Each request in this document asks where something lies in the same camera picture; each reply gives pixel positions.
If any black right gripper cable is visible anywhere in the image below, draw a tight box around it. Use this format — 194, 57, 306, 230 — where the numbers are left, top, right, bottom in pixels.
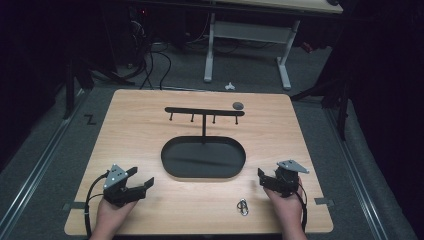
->
294, 182, 309, 233

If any person's right hand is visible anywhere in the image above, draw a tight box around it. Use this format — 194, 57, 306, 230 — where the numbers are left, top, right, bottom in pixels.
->
264, 177, 306, 235

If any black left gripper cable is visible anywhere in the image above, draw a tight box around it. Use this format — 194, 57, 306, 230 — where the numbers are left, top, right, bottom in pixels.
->
83, 170, 111, 239

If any black stand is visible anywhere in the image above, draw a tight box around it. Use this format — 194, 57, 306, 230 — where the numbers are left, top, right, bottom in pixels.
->
62, 54, 136, 121
289, 74, 353, 141

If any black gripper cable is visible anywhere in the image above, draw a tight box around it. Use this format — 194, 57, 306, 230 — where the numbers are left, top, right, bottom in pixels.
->
83, 170, 111, 239
294, 182, 309, 233

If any white metal frame desk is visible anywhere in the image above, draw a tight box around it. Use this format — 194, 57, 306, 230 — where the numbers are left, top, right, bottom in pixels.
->
202, 0, 345, 91

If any grey tape strip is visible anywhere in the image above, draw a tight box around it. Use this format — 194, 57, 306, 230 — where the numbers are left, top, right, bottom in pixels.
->
313, 197, 335, 207
61, 201, 86, 212

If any metal floor rail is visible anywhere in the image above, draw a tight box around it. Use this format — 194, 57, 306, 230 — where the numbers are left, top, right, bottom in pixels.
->
323, 105, 390, 240
0, 89, 88, 235

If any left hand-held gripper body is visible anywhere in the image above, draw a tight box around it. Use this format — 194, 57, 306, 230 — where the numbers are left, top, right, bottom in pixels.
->
102, 163, 148, 208

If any person's left hand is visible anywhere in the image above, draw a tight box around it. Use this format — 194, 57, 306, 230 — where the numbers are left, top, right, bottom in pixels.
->
92, 198, 138, 236

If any black floor cable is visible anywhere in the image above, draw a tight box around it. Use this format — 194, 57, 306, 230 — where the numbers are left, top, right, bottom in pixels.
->
158, 50, 173, 91
138, 43, 156, 91

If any silver key ring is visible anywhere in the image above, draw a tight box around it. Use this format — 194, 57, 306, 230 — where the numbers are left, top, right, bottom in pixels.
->
236, 197, 250, 217

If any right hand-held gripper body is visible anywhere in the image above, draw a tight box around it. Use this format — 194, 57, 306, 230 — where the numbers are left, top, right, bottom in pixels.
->
266, 159, 310, 199

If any black key rack with tray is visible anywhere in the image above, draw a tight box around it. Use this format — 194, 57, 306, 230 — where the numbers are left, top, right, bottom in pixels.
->
160, 106, 247, 180

